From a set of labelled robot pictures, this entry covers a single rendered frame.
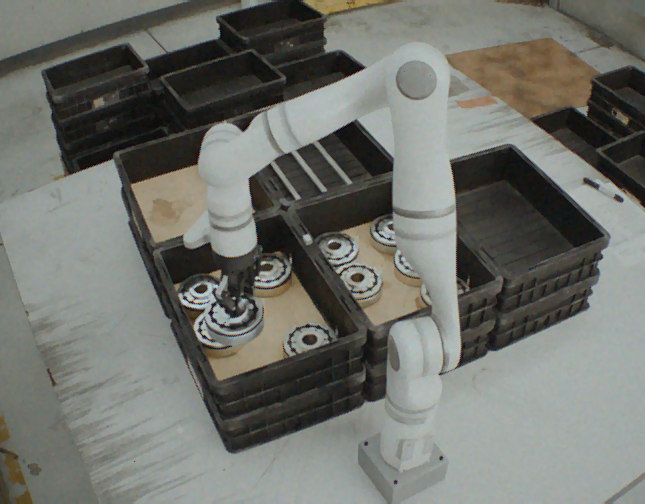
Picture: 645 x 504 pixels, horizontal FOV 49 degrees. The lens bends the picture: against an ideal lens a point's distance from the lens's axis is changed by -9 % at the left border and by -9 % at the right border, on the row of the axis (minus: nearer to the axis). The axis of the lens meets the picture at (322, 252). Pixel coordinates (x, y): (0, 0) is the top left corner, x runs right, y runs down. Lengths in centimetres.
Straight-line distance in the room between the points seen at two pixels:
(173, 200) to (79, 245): 31
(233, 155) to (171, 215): 75
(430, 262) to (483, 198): 78
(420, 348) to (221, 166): 40
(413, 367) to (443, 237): 21
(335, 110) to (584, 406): 86
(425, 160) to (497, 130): 133
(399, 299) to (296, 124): 61
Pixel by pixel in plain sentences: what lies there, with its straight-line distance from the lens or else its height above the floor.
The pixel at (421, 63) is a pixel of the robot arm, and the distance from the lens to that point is 104.
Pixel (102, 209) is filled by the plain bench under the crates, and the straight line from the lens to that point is 214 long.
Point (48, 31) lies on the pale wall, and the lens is 471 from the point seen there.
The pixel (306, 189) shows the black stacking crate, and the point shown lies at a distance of 188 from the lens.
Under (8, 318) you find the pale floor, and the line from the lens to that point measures 297.
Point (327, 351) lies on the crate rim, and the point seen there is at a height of 92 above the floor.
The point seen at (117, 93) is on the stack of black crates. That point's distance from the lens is 306.
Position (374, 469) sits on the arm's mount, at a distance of 143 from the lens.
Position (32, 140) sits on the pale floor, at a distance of 395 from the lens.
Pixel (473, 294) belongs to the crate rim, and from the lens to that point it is 149.
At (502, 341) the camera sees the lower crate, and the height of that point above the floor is 73.
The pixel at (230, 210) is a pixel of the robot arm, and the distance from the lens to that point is 119.
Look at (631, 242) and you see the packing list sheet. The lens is 207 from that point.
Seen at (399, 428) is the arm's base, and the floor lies 89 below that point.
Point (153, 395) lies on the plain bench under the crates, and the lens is 164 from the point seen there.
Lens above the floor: 197
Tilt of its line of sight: 42 degrees down
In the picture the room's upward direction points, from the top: 2 degrees counter-clockwise
